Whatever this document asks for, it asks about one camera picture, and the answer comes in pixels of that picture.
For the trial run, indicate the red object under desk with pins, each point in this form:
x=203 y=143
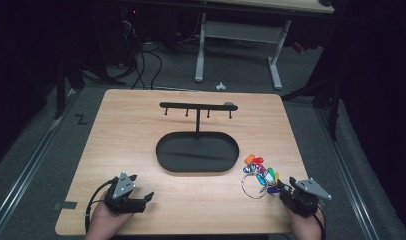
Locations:
x=298 y=47

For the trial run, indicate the black hook rack with tray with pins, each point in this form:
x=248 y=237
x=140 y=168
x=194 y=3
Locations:
x=197 y=151

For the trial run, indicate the dark computer tower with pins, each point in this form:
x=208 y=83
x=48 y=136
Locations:
x=129 y=33

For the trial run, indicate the small white plastic piece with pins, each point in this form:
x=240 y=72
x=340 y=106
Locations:
x=220 y=86

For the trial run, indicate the metal floor rail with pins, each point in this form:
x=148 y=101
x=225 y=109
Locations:
x=27 y=166
x=347 y=173

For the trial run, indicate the person's right hand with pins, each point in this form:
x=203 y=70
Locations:
x=306 y=226

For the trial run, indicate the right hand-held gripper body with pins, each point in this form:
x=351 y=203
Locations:
x=304 y=198

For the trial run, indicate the grey tape strip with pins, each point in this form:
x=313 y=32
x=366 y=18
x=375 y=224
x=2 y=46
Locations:
x=67 y=205

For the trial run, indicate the person's left hand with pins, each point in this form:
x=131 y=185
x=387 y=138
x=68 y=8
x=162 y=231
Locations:
x=106 y=220

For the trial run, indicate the black metal stand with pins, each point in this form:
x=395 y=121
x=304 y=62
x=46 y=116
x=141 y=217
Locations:
x=331 y=106
x=61 y=90

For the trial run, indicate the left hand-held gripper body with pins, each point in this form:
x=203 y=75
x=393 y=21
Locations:
x=122 y=190

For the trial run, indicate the white metal frame desk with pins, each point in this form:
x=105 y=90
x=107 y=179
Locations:
x=244 y=31

